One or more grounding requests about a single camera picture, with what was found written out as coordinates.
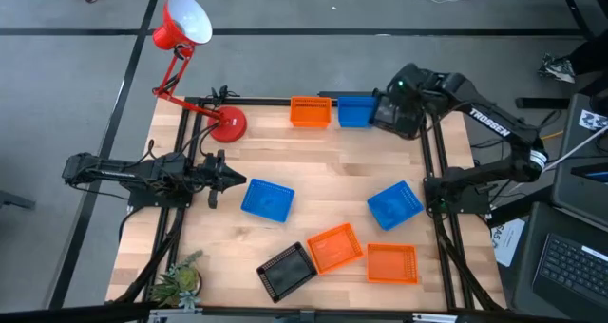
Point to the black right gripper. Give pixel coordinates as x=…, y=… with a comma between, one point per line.
x=408, y=88

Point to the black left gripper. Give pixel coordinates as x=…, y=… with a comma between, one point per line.
x=209, y=176

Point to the blue plastic basket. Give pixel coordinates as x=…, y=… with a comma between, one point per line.
x=356, y=114
x=395, y=205
x=267, y=200

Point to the black plastic basket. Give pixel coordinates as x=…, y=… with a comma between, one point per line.
x=396, y=121
x=286, y=271

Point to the orange plastic basket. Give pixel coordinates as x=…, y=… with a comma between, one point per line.
x=310, y=114
x=335, y=248
x=392, y=263

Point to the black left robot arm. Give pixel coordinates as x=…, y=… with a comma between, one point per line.
x=119, y=173

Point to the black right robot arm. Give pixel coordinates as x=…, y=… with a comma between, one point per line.
x=499, y=123

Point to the red desk lamp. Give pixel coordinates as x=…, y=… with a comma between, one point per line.
x=228, y=126

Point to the green succulent plant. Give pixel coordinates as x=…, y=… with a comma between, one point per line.
x=183, y=278

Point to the black floor foot bar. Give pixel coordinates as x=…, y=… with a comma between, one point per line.
x=14, y=199
x=541, y=103

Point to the thin white rod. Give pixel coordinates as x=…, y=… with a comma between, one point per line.
x=570, y=152

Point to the black table leg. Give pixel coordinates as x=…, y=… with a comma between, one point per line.
x=572, y=7

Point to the black laptop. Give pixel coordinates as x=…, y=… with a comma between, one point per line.
x=537, y=218

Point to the black and white marker sticker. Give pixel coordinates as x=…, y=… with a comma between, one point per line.
x=591, y=120

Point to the person's leg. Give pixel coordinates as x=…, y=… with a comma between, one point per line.
x=594, y=57

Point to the white printed paper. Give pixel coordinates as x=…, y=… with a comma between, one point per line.
x=508, y=247

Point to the dark grey equipment case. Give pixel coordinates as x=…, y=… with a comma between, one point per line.
x=570, y=195

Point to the black gantry bar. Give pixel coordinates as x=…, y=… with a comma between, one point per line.
x=71, y=313

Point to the black keyboard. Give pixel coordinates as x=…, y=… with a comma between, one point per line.
x=570, y=268

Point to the black aluminium table frame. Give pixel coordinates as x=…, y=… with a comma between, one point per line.
x=256, y=101

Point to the silver bracket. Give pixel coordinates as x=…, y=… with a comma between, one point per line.
x=434, y=318

